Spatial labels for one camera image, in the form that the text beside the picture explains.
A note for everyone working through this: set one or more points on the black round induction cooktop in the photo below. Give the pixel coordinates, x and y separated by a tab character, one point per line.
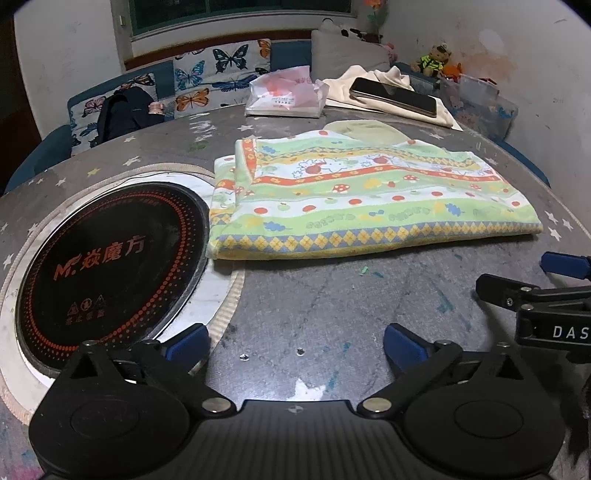
111	272

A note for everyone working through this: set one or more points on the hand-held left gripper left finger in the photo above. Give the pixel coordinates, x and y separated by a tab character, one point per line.
189	344

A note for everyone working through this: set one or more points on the dark wooden door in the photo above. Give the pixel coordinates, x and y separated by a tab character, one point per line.
16	115

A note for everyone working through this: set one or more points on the colourful patterned towel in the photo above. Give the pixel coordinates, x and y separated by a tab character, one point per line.
369	203

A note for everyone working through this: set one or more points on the black backpack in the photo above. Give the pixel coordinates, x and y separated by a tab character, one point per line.
124	115

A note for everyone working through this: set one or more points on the cream folded cloth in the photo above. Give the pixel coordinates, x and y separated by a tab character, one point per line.
337	90

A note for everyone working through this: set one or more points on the narrow butterfly print cushion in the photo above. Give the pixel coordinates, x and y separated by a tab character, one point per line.
87	108

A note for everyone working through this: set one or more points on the wide butterfly print cushion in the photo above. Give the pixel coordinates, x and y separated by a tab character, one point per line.
221	69

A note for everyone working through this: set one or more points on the grey pillow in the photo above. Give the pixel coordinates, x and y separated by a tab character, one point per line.
351	50

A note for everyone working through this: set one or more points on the pink backpack charm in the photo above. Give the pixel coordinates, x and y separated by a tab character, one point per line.
156	108

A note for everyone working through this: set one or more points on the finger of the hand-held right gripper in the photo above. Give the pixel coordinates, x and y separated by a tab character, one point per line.
568	265
512	290

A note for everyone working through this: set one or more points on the dark glass window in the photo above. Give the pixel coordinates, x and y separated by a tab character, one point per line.
240	14

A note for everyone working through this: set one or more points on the colourful flower decoration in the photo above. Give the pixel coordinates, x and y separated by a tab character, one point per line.
374	16

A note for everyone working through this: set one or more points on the teddy bear in yellow vest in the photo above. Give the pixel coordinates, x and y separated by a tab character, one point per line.
431	60

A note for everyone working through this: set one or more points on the dark smartphone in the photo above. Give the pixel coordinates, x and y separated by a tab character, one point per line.
392	97

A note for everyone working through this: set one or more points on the clear plastic storage box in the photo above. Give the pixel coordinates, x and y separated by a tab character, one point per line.
480	108

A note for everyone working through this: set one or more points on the clear tissue pack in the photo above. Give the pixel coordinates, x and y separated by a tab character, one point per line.
286	94

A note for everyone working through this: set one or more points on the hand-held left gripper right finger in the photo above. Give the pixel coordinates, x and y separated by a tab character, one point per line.
404	346

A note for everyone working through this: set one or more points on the pink plush toy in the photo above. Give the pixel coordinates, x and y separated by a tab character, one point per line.
391	51

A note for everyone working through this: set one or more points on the orange plush toy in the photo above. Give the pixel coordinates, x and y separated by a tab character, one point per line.
451	70

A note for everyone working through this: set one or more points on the black and white plush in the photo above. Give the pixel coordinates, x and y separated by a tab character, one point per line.
346	31

